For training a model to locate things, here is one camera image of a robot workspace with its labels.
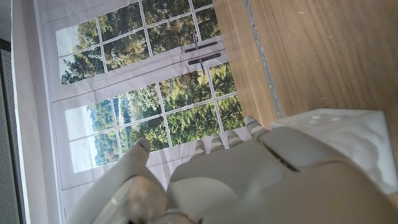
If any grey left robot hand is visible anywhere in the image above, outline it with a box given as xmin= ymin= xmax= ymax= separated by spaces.
xmin=67 ymin=115 xmax=398 ymax=224

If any small white box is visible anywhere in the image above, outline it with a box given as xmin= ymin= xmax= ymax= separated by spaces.
xmin=270 ymin=108 xmax=398 ymax=195

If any printed window backdrop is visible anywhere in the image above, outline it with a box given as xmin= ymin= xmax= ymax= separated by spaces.
xmin=11 ymin=0 xmax=253 ymax=224

